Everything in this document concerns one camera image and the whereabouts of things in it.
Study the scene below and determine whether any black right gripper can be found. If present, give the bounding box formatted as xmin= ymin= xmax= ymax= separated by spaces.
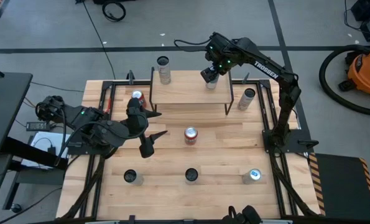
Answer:
xmin=200 ymin=32 xmax=236 ymax=84

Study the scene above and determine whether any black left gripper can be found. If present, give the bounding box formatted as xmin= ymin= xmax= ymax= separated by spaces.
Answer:
xmin=124 ymin=97 xmax=169 ymax=159

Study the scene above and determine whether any blue silver energy drink can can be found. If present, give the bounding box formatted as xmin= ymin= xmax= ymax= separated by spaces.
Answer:
xmin=205 ymin=74 xmax=220 ymax=91
xmin=242 ymin=168 xmax=263 ymax=185

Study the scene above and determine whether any Celsius Peach Vibe can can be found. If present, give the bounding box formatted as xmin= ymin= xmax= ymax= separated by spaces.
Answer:
xmin=236 ymin=88 xmax=256 ymax=112

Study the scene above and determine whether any red Fanta can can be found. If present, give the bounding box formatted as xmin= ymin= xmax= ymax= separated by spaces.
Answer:
xmin=131 ymin=90 xmax=147 ymax=109
xmin=183 ymin=126 xmax=199 ymax=146

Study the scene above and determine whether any Celsius can with orange script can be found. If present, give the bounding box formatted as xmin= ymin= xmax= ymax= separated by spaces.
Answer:
xmin=156 ymin=55 xmax=172 ymax=85

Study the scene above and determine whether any silver Celsius can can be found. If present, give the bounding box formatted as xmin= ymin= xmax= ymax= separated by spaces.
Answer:
xmin=123 ymin=169 xmax=144 ymax=187

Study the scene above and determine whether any Celsius can with pink band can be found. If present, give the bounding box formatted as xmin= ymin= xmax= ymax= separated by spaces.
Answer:
xmin=184 ymin=167 xmax=200 ymax=186

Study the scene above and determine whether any wooden shelf with black legs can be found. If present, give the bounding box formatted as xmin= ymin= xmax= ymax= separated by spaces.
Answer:
xmin=149 ymin=67 xmax=235 ymax=116

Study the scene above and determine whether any white paper sheet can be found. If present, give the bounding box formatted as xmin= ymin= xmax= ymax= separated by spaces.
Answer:
xmin=21 ymin=131 xmax=72 ymax=170

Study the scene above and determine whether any orange shop vacuum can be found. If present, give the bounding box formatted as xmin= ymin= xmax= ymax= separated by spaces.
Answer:
xmin=318 ymin=44 xmax=370 ymax=117
xmin=338 ymin=39 xmax=370 ymax=106

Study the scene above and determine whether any black power adapter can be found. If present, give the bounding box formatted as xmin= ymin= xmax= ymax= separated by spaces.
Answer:
xmin=25 ymin=121 xmax=51 ymax=132

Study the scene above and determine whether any black rounded object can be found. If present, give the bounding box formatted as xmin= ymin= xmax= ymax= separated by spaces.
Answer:
xmin=221 ymin=204 xmax=262 ymax=224

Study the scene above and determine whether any black desk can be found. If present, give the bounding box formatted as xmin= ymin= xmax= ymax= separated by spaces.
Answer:
xmin=0 ymin=72 xmax=34 ymax=158

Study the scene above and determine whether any black mat with hazard stripes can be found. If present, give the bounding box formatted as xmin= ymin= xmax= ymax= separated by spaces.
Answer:
xmin=308 ymin=152 xmax=370 ymax=222

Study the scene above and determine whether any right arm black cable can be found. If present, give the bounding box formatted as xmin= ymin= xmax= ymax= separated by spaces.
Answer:
xmin=173 ymin=37 xmax=211 ymax=53

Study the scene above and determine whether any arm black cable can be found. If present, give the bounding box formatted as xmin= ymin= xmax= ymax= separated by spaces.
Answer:
xmin=173 ymin=37 xmax=211 ymax=53
xmin=55 ymin=105 xmax=150 ymax=167

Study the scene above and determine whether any black aluminium table frame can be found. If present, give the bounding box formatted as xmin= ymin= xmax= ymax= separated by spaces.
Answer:
xmin=58 ymin=79 xmax=321 ymax=224

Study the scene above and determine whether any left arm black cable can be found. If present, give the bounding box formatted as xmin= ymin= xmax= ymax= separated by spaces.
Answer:
xmin=55 ymin=105 xmax=150 ymax=167

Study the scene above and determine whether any black floor cable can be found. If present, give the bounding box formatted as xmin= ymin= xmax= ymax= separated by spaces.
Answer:
xmin=75 ymin=0 xmax=117 ymax=80

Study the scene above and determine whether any coiled black cable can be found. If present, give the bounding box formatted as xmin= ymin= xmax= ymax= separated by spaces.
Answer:
xmin=101 ymin=1 xmax=127 ymax=22

